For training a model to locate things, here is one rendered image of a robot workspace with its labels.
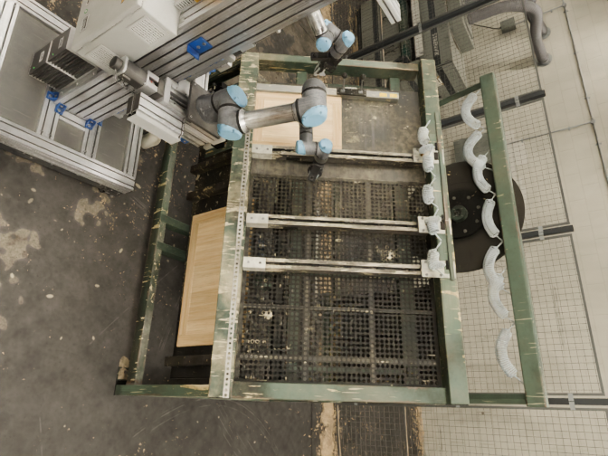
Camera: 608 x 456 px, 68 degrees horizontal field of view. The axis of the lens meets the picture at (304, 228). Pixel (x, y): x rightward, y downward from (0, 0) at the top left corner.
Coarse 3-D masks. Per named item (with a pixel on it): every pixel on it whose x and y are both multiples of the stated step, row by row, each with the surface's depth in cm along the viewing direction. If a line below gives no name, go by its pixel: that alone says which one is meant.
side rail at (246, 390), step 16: (240, 384) 229; (256, 384) 229; (272, 384) 230; (288, 384) 230; (304, 384) 231; (320, 384) 232; (304, 400) 238; (320, 400) 229; (336, 400) 229; (352, 400) 230; (368, 400) 230; (384, 400) 231; (400, 400) 231; (416, 400) 232; (432, 400) 232
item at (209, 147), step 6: (216, 84) 293; (222, 84) 290; (234, 84) 300; (216, 90) 294; (210, 144) 283; (216, 144) 280; (222, 144) 282; (228, 144) 283; (210, 150) 291; (216, 150) 288; (222, 150) 284; (204, 156) 293
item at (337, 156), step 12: (252, 144) 278; (252, 156) 280; (264, 156) 279; (276, 156) 279; (288, 156) 279; (300, 156) 278; (312, 156) 278; (336, 156) 279; (348, 156) 280; (360, 156) 280; (372, 156) 283; (384, 156) 283; (396, 156) 283; (408, 156) 283; (420, 156) 279; (432, 156) 280
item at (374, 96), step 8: (264, 88) 298; (272, 88) 298; (280, 88) 299; (288, 88) 299; (296, 88) 300; (328, 88) 302; (328, 96) 302; (336, 96) 302; (344, 96) 301; (352, 96) 301; (360, 96) 301; (368, 96) 301; (376, 96) 302
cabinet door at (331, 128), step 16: (256, 96) 298; (272, 96) 298; (288, 96) 299; (336, 112) 297; (256, 128) 288; (272, 128) 290; (288, 128) 290; (320, 128) 292; (336, 128) 293; (272, 144) 285; (288, 144) 286; (336, 144) 288
